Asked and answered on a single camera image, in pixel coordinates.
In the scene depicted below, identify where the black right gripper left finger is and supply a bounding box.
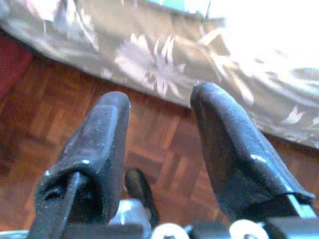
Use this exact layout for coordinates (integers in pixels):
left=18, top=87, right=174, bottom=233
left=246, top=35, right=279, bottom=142
left=26, top=91, right=131, bottom=239

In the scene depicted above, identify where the red cloth cover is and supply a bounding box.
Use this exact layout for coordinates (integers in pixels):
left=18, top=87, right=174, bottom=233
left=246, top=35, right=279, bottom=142
left=0, top=29, right=35, bottom=105

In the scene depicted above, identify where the teal flat object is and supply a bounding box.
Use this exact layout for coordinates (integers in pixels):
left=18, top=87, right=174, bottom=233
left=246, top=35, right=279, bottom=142
left=147, top=0, right=212, bottom=13

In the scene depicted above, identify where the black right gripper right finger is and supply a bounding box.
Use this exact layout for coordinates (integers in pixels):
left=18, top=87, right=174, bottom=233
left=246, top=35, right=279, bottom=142
left=190, top=82, right=319, bottom=221

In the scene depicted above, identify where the grey floral bed sheet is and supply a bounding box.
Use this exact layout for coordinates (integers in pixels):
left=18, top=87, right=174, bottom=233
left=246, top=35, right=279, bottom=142
left=0, top=0, right=319, bottom=150

